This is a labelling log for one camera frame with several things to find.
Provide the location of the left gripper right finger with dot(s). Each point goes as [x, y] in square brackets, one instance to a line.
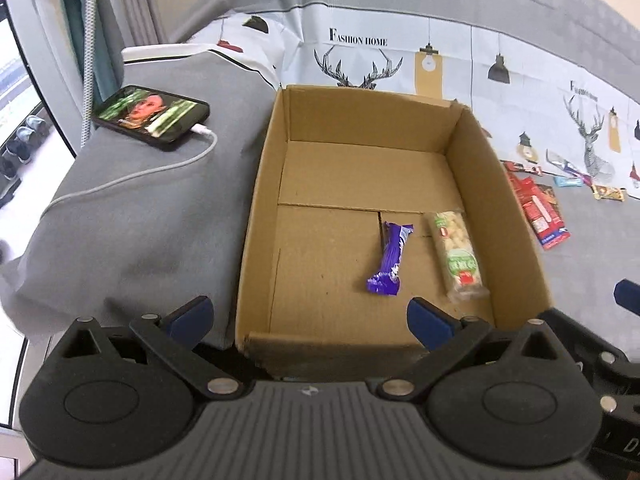
[449, 343]

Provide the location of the open cardboard box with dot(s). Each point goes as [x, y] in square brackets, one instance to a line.
[338, 163]

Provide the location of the light blue snack bar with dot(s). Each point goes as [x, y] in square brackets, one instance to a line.
[568, 182]

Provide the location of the black smartphone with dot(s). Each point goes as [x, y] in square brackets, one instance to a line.
[158, 118]

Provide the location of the shoes on floor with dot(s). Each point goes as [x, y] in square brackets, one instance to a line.
[21, 145]

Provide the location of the deer print white cloth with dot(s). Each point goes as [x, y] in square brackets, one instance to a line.
[537, 109]

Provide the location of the red snack packet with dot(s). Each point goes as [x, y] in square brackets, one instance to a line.
[546, 223]

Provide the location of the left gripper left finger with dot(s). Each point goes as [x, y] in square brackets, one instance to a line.
[171, 339]

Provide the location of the magenta wrapped snack bar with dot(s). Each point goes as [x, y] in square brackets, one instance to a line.
[522, 167]

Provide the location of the clear peanut snack pack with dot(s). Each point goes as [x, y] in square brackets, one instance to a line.
[456, 255]

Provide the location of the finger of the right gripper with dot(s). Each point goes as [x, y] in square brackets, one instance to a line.
[627, 296]

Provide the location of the yellow snack bar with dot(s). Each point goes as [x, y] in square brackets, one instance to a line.
[603, 192]

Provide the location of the purple chocolate bar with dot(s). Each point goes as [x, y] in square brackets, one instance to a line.
[386, 281]

